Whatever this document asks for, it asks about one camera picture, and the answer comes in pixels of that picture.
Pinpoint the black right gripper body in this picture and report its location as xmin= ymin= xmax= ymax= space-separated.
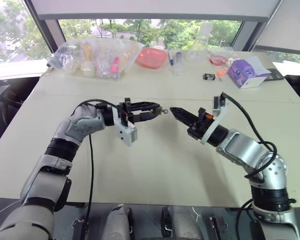
xmin=186 ymin=107 xmax=214 ymax=141

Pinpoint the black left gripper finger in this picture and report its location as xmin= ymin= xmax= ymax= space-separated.
xmin=129 ymin=101 xmax=162 ymax=112
xmin=132 ymin=110 xmax=160 ymax=123

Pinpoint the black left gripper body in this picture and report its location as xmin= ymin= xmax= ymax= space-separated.
xmin=116 ymin=97 xmax=136 ymax=125

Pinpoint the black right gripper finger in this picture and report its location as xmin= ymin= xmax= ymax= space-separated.
xmin=169 ymin=107 xmax=200 ymax=120
xmin=174 ymin=113 xmax=197 ymax=126

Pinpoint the small black box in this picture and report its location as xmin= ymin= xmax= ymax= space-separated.
xmin=202 ymin=72 xmax=217 ymax=82

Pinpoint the pink plastic bowl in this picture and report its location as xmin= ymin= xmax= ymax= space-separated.
xmin=136 ymin=47 xmax=169 ymax=69

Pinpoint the clear plastic tube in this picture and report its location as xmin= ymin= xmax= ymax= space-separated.
xmin=170 ymin=49 xmax=185 ymax=76

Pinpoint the clear plastic bag with items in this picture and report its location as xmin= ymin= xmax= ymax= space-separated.
xmin=46 ymin=37 xmax=144 ymax=81

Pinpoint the clear bag with red item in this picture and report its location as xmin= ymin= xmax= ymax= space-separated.
xmin=206 ymin=46 xmax=237 ymax=67

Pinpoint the clear glass flask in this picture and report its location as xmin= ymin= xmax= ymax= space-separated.
xmin=184 ymin=21 xmax=214 ymax=64

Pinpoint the purple and white tissue box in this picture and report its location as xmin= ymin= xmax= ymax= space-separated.
xmin=226 ymin=55 xmax=272 ymax=90

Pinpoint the grey rounded robot leg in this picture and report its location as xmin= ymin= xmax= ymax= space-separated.
xmin=106 ymin=203 xmax=135 ymax=240
xmin=161 ymin=205 xmax=204 ymax=240

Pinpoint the black chair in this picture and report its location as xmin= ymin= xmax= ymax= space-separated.
xmin=284 ymin=74 xmax=300 ymax=101

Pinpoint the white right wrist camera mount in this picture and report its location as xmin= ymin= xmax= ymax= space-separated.
xmin=199 ymin=94 xmax=229 ymax=145

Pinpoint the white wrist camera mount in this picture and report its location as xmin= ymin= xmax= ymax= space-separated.
xmin=199 ymin=94 xmax=229 ymax=145
xmin=111 ymin=106 xmax=139 ymax=147

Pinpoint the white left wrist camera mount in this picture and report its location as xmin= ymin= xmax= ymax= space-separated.
xmin=111 ymin=106 xmax=139 ymax=147

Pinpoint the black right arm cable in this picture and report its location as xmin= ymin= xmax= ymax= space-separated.
xmin=220 ymin=91 xmax=278 ymax=180

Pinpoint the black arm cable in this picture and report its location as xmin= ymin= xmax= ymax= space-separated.
xmin=71 ymin=99 xmax=116 ymax=226
xmin=220 ymin=91 xmax=278 ymax=180

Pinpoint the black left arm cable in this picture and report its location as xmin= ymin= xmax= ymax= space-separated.
xmin=71 ymin=99 xmax=116 ymax=226

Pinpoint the black bracket under table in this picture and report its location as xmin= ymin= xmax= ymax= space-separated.
xmin=206 ymin=215 xmax=229 ymax=240
xmin=71 ymin=216 xmax=88 ymax=240

